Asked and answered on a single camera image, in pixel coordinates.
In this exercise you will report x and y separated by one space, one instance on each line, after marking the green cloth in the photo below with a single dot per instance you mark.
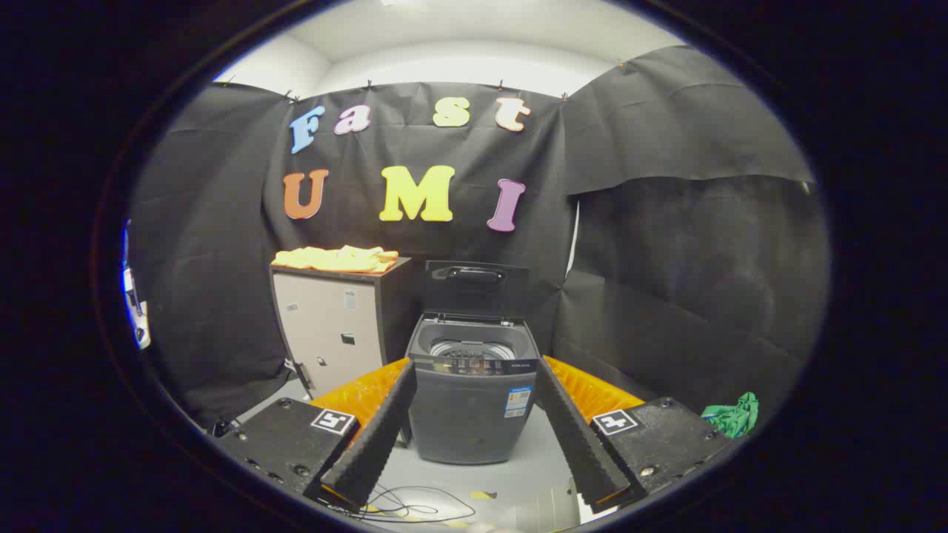
733 418

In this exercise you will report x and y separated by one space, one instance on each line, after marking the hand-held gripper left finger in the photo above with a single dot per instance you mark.
385 426

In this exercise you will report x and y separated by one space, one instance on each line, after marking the black backdrop cloth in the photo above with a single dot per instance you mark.
652 244

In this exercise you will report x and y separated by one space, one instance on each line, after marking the yellow floor tape piece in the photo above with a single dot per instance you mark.
483 494

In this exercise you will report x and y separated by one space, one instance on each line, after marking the white and blue object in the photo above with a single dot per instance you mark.
137 311

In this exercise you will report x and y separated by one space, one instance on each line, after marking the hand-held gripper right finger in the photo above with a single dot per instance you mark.
570 437

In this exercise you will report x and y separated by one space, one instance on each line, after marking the grey cabinet with dark sides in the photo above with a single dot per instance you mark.
326 326

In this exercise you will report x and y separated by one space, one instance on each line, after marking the grey washing machine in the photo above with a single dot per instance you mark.
466 422

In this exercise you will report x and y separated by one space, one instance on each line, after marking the orange polo shirt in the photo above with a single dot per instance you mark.
333 259

